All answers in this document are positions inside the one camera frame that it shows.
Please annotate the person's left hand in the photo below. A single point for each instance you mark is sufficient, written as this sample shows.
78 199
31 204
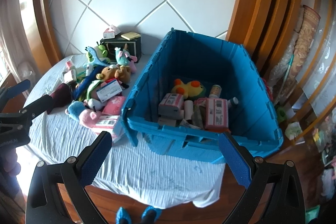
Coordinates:
10 162

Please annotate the dark blue fuzzy item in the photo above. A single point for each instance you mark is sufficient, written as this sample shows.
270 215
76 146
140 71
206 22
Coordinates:
83 86

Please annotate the brown bear plush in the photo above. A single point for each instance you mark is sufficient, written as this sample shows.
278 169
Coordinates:
119 72

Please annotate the rolled patterned rug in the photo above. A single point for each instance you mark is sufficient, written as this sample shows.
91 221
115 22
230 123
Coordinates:
302 47

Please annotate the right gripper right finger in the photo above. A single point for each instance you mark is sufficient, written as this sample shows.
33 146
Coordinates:
285 203

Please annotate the pink white tissue bundle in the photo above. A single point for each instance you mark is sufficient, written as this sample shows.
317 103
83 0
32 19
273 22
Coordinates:
111 124

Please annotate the yellow sticky note pad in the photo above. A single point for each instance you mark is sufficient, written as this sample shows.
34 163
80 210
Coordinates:
130 36

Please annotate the teal pink plush toy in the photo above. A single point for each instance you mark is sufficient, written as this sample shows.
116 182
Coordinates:
124 58

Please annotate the black box on bed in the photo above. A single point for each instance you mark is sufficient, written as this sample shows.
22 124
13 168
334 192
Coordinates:
133 46

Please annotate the pink white sanitary pad pack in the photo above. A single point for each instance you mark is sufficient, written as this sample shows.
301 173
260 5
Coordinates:
70 77

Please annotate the dark red knit hat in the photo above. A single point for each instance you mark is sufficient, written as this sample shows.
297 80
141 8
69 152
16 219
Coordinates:
61 97

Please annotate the green cloth plush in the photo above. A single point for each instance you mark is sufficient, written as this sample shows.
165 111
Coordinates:
92 89

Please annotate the small pink tissue packet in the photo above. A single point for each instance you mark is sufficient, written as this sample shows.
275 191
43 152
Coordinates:
70 65

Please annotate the pink tissue pack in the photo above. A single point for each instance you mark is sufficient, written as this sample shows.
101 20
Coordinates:
114 106

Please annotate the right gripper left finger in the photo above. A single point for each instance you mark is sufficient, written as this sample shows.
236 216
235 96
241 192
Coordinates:
44 201

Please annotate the light blue plastic hanger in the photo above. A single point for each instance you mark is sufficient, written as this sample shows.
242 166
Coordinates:
95 59

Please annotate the white blue mask box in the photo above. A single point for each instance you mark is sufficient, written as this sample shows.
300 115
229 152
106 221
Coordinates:
109 90

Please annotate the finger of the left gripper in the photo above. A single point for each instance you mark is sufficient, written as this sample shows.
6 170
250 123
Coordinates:
38 107
12 92

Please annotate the blue pink pig plush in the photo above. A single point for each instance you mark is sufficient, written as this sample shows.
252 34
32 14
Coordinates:
85 116

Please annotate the blue plastic storage bin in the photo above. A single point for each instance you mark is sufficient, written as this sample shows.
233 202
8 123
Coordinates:
188 56

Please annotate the yellow duck plush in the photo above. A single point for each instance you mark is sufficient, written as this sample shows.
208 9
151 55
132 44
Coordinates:
190 91

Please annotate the pink white box in bin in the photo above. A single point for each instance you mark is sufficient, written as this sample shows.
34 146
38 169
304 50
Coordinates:
216 114

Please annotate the grey pink box in bin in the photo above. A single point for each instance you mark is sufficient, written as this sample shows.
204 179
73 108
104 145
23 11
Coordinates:
171 106

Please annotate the small tissue box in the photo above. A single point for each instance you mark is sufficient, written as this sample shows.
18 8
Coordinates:
111 32

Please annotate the green frog plush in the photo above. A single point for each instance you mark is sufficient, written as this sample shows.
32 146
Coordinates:
102 53

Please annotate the can in bin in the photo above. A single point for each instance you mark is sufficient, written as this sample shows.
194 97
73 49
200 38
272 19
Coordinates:
215 91

